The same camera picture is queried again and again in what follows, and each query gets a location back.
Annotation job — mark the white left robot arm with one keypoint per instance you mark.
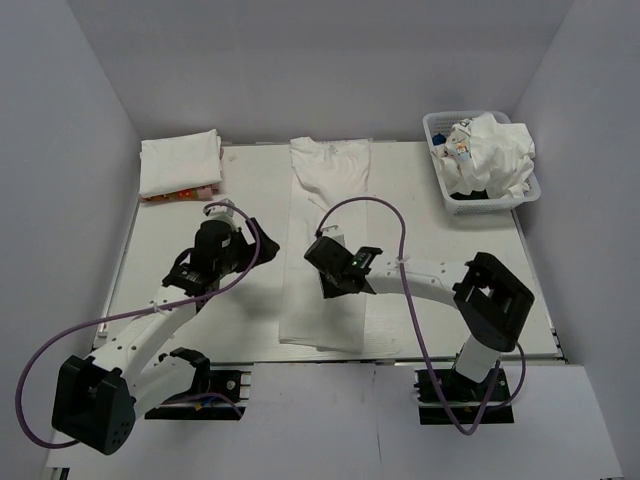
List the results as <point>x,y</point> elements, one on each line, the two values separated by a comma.
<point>99,397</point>

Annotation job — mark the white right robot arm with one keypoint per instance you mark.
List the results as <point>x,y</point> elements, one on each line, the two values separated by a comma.
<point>492,301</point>

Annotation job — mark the folded patterned pink t-shirt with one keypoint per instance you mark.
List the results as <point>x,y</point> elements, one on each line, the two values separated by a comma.
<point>201,193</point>

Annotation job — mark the green t-shirt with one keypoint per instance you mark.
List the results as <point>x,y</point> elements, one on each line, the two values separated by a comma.
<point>473,195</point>

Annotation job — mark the white plastic laundry basket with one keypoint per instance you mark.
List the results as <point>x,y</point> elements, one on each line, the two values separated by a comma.
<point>439,123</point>

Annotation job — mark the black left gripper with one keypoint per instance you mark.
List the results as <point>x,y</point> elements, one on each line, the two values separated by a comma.
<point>268,248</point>

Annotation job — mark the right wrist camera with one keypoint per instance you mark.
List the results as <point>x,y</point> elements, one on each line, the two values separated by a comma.
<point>335,233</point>

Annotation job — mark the white printed t-shirt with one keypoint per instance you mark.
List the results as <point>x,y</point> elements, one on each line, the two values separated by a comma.
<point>480,153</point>

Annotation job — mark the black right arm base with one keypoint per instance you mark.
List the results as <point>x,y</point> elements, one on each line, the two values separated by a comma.
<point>464,398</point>

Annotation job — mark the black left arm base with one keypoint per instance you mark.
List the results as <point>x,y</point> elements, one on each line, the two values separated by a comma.
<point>225,399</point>

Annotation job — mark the folded white t-shirt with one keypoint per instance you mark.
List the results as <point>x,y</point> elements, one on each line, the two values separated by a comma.
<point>175,164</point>

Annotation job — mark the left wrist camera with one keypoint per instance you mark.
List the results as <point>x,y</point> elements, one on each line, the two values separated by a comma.
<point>222,210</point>

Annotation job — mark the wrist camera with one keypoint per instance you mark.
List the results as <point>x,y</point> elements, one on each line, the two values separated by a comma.
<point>222,210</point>
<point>335,233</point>

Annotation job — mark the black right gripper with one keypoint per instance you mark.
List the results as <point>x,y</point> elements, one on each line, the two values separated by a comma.
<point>329,291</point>

